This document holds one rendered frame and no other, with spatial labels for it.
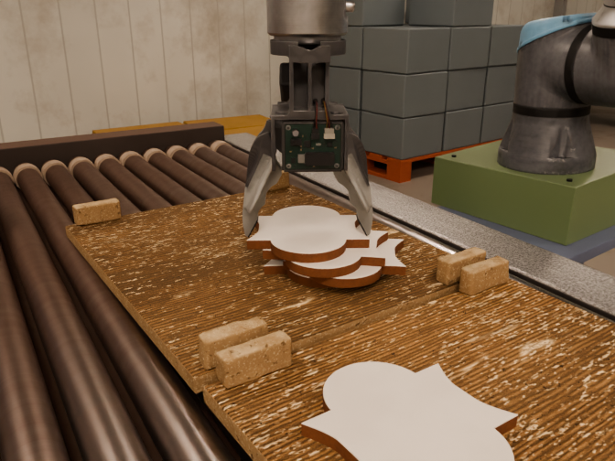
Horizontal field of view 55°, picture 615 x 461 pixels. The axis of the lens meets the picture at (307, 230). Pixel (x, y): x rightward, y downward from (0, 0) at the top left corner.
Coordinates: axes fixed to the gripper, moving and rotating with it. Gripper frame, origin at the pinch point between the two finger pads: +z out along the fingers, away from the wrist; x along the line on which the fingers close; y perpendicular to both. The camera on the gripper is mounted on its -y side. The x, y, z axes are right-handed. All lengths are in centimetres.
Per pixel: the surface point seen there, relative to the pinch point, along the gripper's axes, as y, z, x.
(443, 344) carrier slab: 17.2, 4.0, 11.0
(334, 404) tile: 26.4, 2.8, 1.0
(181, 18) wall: -376, -15, -76
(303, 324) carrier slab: 13.4, 4.0, -0.8
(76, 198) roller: -30.8, 5.7, -36.0
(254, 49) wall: -411, 8, -28
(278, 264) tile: 2.7, 2.9, -3.2
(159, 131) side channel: -69, 3, -30
